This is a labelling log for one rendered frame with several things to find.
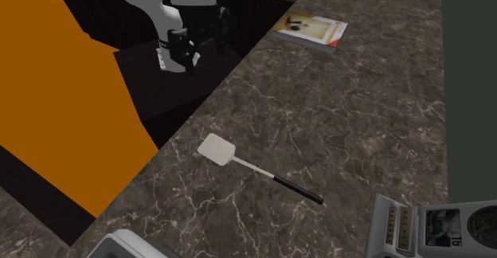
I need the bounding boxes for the white spatula with black handle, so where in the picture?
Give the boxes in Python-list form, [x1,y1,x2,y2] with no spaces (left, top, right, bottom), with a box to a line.
[197,133,325,205]

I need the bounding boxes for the yellow and red book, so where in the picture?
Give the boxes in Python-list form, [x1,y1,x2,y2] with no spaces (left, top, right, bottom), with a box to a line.
[272,10,349,55]

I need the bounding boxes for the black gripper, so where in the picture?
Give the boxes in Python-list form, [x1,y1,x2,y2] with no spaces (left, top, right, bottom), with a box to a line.
[166,3,231,72]

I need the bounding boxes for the grey toaster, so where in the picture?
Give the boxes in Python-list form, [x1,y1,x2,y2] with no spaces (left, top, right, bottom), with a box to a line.
[363,193,497,258]

